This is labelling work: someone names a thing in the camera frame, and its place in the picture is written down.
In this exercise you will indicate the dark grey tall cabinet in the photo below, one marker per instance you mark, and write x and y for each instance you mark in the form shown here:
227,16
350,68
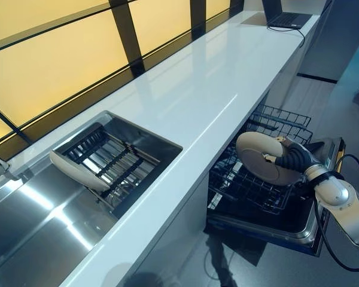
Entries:
332,39

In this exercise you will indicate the dark open laptop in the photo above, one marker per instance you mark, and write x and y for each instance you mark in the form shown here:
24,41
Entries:
287,16

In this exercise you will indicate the black roll-up drying rack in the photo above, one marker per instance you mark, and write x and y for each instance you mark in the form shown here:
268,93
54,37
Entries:
116,164

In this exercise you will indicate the round steel sink drain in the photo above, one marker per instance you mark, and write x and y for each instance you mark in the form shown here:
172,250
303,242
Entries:
116,194

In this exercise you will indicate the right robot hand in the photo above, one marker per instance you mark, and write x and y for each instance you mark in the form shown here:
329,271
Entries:
296,158

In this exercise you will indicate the cream round plate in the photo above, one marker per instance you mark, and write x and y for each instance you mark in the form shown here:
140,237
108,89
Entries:
77,170
257,155

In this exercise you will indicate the stainless steel sink basin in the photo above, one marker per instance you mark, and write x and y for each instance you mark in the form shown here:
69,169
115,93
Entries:
48,227

